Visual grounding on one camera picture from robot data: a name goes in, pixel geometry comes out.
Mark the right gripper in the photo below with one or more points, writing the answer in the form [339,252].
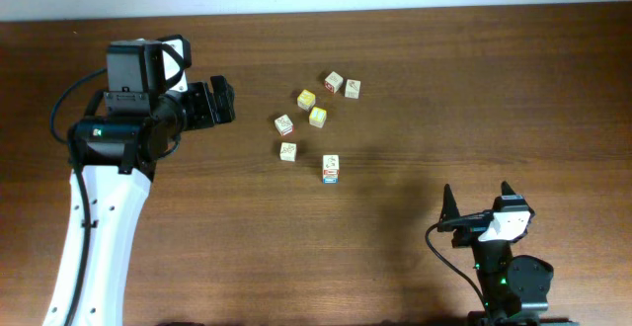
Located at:
[470,221]

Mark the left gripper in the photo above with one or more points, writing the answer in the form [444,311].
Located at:
[205,116]

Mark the wooden block red letter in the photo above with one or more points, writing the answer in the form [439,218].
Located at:
[331,163]

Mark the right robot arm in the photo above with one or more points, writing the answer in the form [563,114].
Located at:
[512,289]

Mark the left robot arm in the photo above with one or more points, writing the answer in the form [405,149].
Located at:
[126,129]

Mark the wooden block red bordered left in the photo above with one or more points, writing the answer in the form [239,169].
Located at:
[284,125]

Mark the wooden block fish drawing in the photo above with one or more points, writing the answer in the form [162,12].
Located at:
[288,152]

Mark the plain wooden block top right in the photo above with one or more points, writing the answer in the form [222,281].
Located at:
[352,89]

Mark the yellow topped block upper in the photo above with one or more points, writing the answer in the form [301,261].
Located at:
[306,100]

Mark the yellow block with blue bars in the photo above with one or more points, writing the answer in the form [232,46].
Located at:
[317,117]

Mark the block with red side top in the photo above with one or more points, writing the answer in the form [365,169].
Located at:
[333,82]

